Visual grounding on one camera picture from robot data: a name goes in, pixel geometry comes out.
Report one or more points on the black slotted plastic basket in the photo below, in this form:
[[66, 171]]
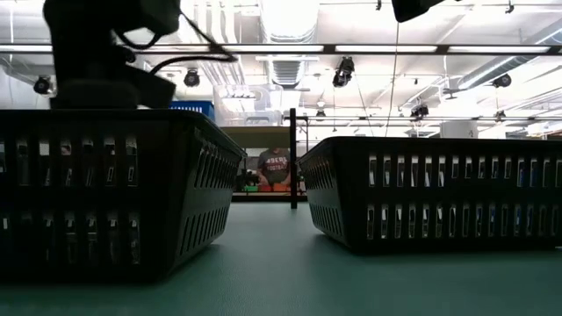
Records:
[[439, 195], [158, 193]]

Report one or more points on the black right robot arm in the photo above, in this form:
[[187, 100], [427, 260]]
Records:
[[412, 9]]

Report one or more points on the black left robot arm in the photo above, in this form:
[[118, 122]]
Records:
[[88, 17]]

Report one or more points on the blue slotted plastic basket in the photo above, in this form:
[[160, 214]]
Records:
[[197, 115]]

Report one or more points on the clear plastic bin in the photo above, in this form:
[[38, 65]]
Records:
[[246, 109]]

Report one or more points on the green container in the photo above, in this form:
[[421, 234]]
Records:
[[250, 188]]

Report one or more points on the person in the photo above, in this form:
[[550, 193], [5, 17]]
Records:
[[274, 169]]

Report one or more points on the orange container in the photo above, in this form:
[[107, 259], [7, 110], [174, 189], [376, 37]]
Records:
[[278, 188]]

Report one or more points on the green table mat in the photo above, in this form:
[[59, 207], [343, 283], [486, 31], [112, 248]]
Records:
[[281, 281]]

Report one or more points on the white box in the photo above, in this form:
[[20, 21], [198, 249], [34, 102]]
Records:
[[458, 129]]

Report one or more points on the black ceiling-mounted camera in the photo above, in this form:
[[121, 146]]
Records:
[[343, 71], [502, 80], [42, 84], [419, 110], [192, 78]]

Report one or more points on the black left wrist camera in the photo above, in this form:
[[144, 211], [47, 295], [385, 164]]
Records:
[[156, 90]]

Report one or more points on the wooden shelf black metal frame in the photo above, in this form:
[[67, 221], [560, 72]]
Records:
[[259, 137]]

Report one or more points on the white ceiling air duct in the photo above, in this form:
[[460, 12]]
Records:
[[287, 72]]

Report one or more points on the black aluminium station frame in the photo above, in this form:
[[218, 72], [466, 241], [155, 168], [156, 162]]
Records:
[[329, 49]]

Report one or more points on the grey ceiling duct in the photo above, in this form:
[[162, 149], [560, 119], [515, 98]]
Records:
[[505, 66]]

